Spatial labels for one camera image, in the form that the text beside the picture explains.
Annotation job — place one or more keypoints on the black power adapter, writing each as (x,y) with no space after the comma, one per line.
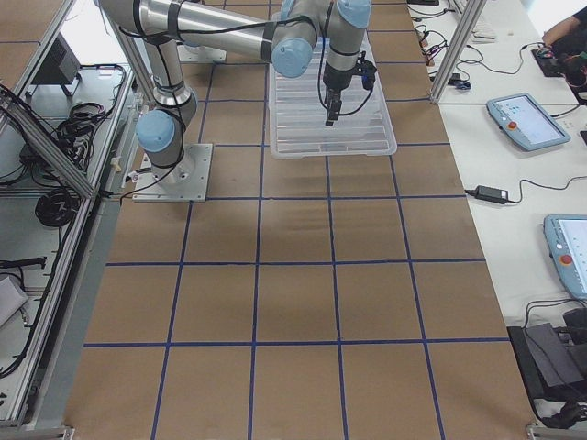
(490,194)

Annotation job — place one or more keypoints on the blue teach pendant lower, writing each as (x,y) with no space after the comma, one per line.
(566,238)

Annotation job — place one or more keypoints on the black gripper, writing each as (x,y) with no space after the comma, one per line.
(335,79)

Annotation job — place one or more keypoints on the clear plastic box lid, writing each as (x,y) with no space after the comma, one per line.
(297,105)

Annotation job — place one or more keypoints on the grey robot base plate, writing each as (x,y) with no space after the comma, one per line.
(187,182)

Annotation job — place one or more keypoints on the blue teach pendant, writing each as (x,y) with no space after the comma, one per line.
(526,122)
(566,238)

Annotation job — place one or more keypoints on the blue teach pendant upper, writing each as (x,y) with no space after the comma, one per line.
(526,122)

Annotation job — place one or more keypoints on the aluminium frame post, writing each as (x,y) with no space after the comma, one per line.
(458,41)

